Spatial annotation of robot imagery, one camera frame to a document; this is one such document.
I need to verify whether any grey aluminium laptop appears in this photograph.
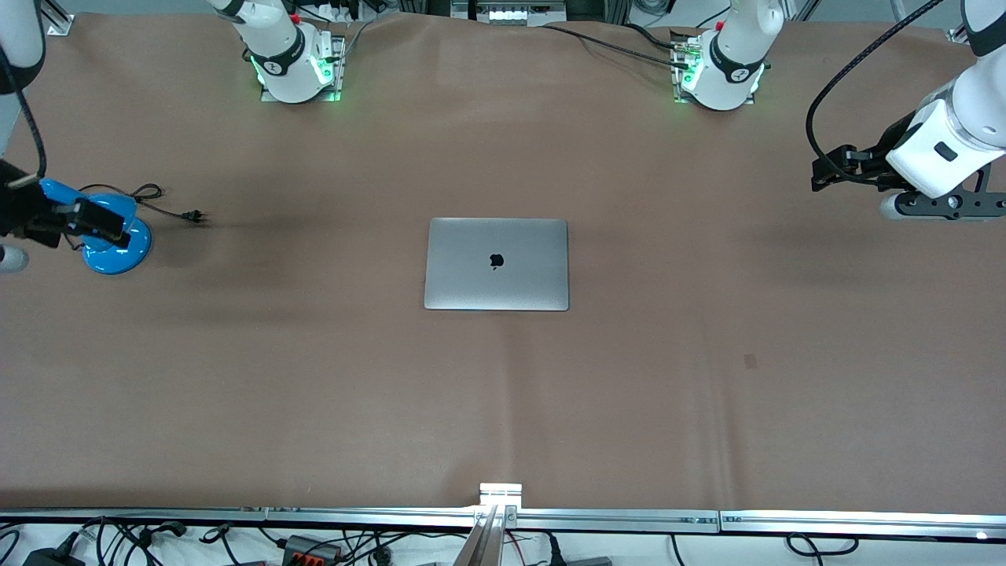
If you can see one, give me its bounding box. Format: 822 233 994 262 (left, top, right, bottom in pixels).
424 218 571 312

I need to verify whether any blue desk lamp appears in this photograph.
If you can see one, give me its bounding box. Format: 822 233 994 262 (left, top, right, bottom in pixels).
39 179 153 276

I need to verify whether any white power strip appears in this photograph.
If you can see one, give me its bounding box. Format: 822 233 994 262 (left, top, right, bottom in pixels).
313 0 372 23

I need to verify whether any black power adapter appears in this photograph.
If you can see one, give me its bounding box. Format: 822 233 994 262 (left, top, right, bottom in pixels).
22 546 87 566

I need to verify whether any silver electronics box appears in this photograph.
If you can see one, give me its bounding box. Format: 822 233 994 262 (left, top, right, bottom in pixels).
450 0 567 29

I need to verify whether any black orange connector box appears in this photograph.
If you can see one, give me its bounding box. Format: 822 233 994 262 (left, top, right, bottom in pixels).
281 535 344 564

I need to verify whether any brown table mat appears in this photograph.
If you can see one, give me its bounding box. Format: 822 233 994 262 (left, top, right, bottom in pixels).
0 11 1006 512

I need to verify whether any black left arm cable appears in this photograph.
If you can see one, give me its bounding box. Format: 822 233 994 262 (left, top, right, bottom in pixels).
806 0 945 186

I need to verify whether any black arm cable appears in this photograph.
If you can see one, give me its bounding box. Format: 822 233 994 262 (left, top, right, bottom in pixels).
0 43 46 192
806 0 945 186

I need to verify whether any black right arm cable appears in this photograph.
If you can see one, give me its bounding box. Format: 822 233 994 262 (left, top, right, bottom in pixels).
0 43 46 192

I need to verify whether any black lamp power cord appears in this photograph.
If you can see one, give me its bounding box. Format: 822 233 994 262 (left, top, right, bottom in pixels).
67 183 209 252

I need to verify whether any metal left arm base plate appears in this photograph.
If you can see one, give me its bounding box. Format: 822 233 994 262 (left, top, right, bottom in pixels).
672 31 760 105

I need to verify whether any short thick black cable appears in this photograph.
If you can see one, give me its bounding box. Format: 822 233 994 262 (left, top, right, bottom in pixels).
623 22 678 51

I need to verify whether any long braided black cable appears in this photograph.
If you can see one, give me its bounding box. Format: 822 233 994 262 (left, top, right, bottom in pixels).
542 24 692 72

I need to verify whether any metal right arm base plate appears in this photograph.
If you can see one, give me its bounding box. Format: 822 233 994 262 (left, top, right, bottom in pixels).
260 35 347 104

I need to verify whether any black tangled floor cable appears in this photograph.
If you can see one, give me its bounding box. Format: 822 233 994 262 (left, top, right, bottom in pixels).
75 516 240 566

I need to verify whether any thin grey cable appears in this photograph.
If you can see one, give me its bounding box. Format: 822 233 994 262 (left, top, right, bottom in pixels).
342 12 395 62

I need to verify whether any aluminium table edge rail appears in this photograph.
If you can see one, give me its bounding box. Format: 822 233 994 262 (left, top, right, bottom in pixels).
0 507 1006 541

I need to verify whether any black looped floor cable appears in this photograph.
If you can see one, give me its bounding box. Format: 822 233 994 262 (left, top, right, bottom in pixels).
786 533 859 560

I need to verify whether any shiny metal bracket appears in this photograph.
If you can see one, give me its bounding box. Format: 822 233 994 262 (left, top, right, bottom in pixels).
479 482 523 509

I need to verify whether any aluminium camera pole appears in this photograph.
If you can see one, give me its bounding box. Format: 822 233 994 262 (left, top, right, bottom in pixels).
452 505 505 566

